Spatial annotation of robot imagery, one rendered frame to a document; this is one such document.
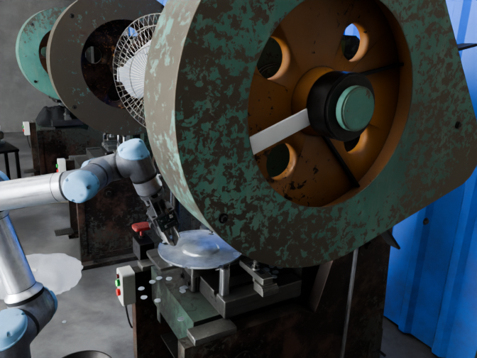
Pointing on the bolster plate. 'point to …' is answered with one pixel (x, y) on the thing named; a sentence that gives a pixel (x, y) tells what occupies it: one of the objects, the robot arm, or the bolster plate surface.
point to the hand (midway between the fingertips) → (172, 241)
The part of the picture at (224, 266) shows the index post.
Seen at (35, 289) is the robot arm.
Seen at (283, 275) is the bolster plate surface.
